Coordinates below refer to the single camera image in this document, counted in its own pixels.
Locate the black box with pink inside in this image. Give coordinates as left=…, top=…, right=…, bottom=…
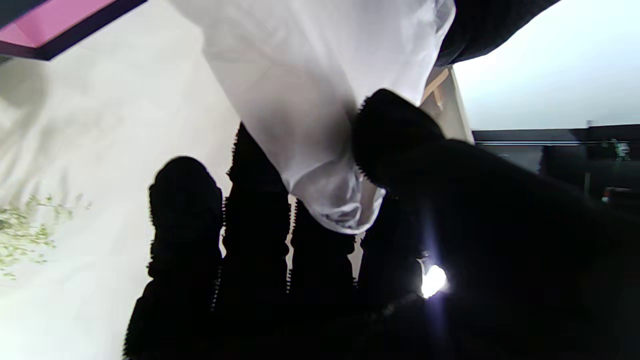
left=0, top=0, right=148, bottom=62

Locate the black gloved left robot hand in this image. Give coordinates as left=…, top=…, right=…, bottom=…
left=435, top=0, right=561, bottom=68

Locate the printed kitchen scene backdrop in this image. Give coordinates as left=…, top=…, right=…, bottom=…
left=0, top=0, right=476, bottom=360

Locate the translucent white glove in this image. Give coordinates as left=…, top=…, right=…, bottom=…
left=170, top=0, right=457, bottom=235

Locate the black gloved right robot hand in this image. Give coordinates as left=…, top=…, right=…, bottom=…
left=122, top=89, right=640, bottom=360

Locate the bright studio light panel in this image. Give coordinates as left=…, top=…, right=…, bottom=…
left=420, top=264, right=449, bottom=301

